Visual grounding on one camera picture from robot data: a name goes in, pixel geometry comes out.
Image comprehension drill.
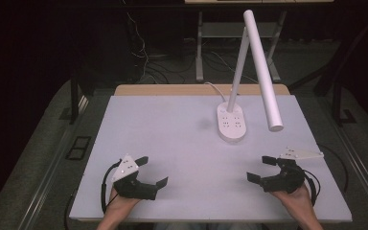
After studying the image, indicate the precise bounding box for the bundle of floor cables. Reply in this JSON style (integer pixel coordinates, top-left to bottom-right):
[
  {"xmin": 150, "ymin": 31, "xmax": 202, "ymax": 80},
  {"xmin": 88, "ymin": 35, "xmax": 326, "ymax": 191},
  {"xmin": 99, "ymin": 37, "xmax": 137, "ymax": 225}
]
[{"xmin": 121, "ymin": 0, "xmax": 199, "ymax": 85}]

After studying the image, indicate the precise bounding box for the white desk lamp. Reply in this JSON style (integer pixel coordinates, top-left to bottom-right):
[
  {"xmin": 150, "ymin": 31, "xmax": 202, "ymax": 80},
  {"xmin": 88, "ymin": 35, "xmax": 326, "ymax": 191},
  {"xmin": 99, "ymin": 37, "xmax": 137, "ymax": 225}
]
[{"xmin": 216, "ymin": 9, "xmax": 285, "ymax": 144}]

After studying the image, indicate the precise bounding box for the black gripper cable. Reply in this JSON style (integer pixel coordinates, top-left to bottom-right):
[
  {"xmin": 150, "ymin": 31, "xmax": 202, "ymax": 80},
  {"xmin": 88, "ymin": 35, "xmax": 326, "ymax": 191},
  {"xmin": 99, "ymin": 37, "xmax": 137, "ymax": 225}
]
[
  {"xmin": 302, "ymin": 169, "xmax": 322, "ymax": 207},
  {"xmin": 100, "ymin": 158, "xmax": 123, "ymax": 215}
]

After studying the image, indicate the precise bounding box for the black floor socket frame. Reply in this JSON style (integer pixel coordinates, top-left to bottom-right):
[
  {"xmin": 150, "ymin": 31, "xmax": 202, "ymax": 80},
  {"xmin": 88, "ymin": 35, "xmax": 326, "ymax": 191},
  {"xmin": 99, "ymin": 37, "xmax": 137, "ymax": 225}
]
[{"xmin": 64, "ymin": 135, "xmax": 93, "ymax": 161}]

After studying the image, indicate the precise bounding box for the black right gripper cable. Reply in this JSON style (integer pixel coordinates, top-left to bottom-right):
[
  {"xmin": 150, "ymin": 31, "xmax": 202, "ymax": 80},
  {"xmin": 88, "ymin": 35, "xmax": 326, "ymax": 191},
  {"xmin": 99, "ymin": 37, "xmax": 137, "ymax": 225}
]
[{"xmin": 302, "ymin": 169, "xmax": 322, "ymax": 207}]

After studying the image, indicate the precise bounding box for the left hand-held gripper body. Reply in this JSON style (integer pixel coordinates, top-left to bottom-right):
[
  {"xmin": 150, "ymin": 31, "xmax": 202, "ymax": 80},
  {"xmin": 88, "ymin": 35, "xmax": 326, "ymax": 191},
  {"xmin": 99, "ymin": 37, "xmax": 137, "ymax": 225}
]
[{"xmin": 110, "ymin": 153, "xmax": 158, "ymax": 201}]

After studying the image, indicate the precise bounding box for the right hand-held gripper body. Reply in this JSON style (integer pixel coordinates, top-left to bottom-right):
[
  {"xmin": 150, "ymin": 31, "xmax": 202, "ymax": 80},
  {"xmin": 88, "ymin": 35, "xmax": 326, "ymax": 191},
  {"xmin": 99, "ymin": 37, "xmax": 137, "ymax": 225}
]
[{"xmin": 258, "ymin": 147, "xmax": 325, "ymax": 195}]

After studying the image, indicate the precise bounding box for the thin black cable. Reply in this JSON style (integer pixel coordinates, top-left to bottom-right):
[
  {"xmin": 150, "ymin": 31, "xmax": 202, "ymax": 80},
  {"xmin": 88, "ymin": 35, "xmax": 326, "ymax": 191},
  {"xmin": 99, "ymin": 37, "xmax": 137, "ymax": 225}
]
[{"xmin": 318, "ymin": 144, "xmax": 350, "ymax": 194}]

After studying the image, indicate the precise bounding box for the person's right hand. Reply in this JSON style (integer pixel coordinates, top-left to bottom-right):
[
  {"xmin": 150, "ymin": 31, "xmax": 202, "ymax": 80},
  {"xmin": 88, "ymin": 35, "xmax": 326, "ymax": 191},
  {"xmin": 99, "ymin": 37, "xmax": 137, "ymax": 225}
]
[{"xmin": 270, "ymin": 186, "xmax": 316, "ymax": 221}]

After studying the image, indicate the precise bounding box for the grey metal desk frame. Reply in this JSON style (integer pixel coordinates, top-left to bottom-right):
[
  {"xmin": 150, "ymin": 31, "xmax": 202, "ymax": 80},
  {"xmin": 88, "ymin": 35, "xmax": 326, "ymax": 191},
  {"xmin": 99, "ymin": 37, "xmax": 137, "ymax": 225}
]
[{"xmin": 195, "ymin": 10, "xmax": 288, "ymax": 83}]

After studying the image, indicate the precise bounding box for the white table mat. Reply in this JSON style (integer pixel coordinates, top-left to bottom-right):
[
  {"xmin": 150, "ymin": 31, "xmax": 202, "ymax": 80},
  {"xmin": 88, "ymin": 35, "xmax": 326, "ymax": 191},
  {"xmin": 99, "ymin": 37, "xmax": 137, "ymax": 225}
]
[{"xmin": 69, "ymin": 94, "xmax": 354, "ymax": 224}]

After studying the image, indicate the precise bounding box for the person's left hand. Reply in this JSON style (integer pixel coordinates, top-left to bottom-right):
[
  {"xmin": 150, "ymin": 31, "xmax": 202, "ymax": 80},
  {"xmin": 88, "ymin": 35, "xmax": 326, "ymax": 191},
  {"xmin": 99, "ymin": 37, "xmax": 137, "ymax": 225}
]
[{"xmin": 102, "ymin": 188, "xmax": 141, "ymax": 222}]

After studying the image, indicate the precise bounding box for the black metal stand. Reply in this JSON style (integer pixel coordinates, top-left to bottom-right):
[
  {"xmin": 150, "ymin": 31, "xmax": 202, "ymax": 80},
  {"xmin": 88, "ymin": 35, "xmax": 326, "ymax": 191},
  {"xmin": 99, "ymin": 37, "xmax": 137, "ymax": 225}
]
[{"xmin": 287, "ymin": 12, "xmax": 359, "ymax": 127}]

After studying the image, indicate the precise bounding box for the white lamp cable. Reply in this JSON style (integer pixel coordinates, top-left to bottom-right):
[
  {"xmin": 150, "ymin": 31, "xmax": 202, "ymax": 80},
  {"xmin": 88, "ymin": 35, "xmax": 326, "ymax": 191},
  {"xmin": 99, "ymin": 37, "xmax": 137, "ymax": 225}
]
[{"xmin": 203, "ymin": 81, "xmax": 227, "ymax": 104}]

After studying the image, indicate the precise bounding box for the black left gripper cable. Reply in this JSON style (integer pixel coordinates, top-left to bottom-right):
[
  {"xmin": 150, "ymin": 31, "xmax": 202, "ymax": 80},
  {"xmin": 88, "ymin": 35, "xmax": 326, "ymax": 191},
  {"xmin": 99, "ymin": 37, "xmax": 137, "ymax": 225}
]
[{"xmin": 100, "ymin": 158, "xmax": 123, "ymax": 215}]

